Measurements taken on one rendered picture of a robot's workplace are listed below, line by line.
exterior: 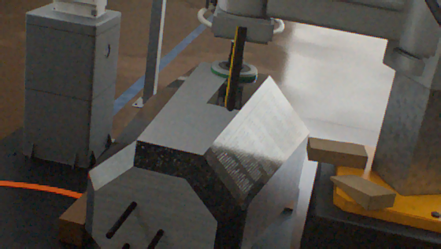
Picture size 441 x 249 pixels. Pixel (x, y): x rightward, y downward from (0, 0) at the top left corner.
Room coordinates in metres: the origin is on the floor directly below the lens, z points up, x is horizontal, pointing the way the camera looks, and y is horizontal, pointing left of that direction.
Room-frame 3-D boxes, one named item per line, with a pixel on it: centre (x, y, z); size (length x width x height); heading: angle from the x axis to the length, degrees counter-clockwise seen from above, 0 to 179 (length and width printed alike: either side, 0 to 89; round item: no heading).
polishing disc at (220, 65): (2.64, -0.05, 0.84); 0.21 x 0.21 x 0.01
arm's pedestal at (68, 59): (3.24, 0.86, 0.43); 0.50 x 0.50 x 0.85; 82
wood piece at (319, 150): (1.92, -0.43, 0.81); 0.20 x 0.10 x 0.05; 89
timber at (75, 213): (2.42, 0.55, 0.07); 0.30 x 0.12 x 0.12; 169
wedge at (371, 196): (1.69, -0.48, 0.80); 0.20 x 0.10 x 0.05; 28
